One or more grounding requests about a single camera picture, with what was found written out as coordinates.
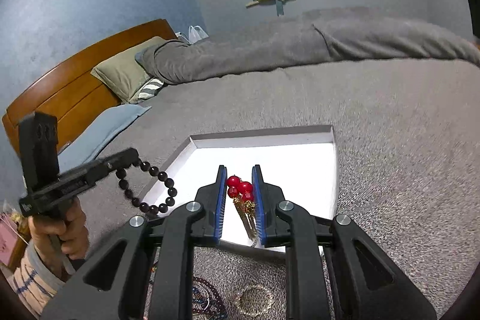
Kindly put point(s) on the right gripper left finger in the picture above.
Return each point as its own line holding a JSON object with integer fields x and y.
{"x": 198, "y": 223}

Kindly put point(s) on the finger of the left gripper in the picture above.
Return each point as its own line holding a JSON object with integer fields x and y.
{"x": 121, "y": 160}

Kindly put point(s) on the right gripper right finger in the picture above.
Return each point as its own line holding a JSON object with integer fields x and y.
{"x": 282, "y": 223}

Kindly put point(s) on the red bead gold tassel jewelry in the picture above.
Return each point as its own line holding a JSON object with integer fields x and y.
{"x": 242, "y": 194}

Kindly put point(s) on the left forearm striped sleeve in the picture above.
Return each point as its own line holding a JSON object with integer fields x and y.
{"x": 33, "y": 283}

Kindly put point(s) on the person's left hand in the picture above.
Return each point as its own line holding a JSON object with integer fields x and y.
{"x": 72, "y": 233}

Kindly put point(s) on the pink box on nightstand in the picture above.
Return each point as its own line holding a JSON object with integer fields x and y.
{"x": 15, "y": 237}

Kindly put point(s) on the wooden headboard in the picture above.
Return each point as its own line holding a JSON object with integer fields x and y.
{"x": 71, "y": 93}

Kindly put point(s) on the striped grey white pillow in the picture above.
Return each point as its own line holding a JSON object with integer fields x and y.
{"x": 149, "y": 90}

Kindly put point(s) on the olive green pillow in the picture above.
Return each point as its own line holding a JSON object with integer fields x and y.
{"x": 122, "y": 74}

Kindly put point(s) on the white shallow tray box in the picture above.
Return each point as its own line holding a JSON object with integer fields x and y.
{"x": 302, "y": 161}

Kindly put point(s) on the white plastic bag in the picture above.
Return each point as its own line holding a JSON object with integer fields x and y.
{"x": 196, "y": 33}

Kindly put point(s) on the grey bedspread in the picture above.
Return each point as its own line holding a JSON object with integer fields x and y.
{"x": 407, "y": 135}

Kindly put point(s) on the grey rolled duvet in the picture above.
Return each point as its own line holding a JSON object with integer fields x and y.
{"x": 317, "y": 36}

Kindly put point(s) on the black left camera box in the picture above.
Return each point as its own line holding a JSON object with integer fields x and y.
{"x": 38, "y": 140}

